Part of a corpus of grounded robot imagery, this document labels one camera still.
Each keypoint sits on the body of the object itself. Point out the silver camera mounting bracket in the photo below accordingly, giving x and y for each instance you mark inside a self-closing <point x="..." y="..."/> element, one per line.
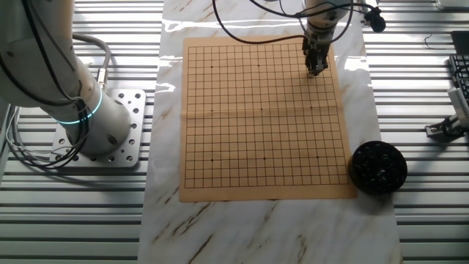
<point x="434" y="131"/>

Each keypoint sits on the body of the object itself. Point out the tan go board mat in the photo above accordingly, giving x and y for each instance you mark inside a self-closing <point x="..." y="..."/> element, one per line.
<point x="238" y="146"/>

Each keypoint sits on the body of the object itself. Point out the silver camera on bracket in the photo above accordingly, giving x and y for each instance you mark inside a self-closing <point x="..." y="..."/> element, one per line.
<point x="459" y="104"/>

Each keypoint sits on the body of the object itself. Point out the black flat box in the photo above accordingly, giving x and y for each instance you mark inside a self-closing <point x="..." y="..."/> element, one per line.
<point x="461" y="42"/>

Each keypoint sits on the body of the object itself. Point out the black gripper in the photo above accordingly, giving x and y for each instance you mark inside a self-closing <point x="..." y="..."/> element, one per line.
<point x="317" y="44"/>

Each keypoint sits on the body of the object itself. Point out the white marble pattern mat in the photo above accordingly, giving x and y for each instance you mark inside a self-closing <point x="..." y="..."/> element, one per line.
<point x="256" y="234"/>

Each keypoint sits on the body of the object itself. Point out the black round stone bowl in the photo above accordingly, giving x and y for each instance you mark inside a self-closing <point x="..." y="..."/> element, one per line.
<point x="377" y="168"/>

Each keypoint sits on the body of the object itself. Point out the grey device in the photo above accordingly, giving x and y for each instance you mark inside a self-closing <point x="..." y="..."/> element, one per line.
<point x="454" y="3"/>

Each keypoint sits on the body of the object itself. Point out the black computer keyboard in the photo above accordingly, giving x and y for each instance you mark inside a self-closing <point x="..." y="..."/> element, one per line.
<point x="461" y="77"/>

